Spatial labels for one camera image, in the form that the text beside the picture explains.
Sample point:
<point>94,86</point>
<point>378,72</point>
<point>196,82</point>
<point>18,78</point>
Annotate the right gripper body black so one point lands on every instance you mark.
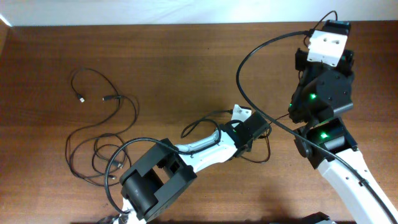
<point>308,67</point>

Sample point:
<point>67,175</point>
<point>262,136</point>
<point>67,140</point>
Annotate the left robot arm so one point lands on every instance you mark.
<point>166,170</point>

